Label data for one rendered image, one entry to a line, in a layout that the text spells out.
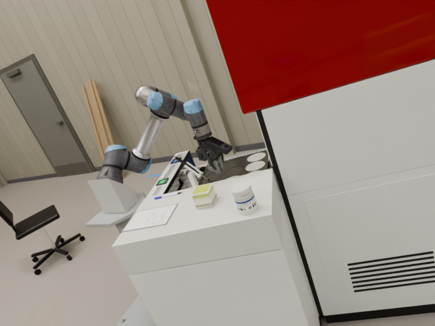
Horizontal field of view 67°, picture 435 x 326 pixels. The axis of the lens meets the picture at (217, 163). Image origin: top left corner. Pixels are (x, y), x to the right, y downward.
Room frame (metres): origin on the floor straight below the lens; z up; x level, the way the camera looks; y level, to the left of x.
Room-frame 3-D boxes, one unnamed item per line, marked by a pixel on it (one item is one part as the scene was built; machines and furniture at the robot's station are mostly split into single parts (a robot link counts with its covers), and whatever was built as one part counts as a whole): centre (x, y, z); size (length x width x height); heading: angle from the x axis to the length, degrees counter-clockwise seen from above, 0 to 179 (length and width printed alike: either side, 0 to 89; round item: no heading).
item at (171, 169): (1.70, 0.26, 0.89); 0.55 x 0.09 x 0.14; 163
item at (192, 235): (1.19, 0.14, 0.89); 0.62 x 0.35 x 0.14; 73
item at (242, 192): (1.01, -0.04, 1.01); 0.07 x 0.07 x 0.10
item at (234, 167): (1.53, -0.07, 0.90); 0.34 x 0.34 x 0.01; 73
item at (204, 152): (1.41, 0.02, 1.11); 0.09 x 0.08 x 0.12; 43
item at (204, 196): (1.17, 0.09, 1.00); 0.07 x 0.07 x 0.07; 68
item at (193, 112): (1.40, 0.01, 1.27); 0.09 x 0.08 x 0.11; 20
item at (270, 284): (1.49, 0.06, 0.41); 0.96 x 0.64 x 0.82; 163
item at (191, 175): (1.33, 0.11, 1.03); 0.06 x 0.04 x 0.13; 73
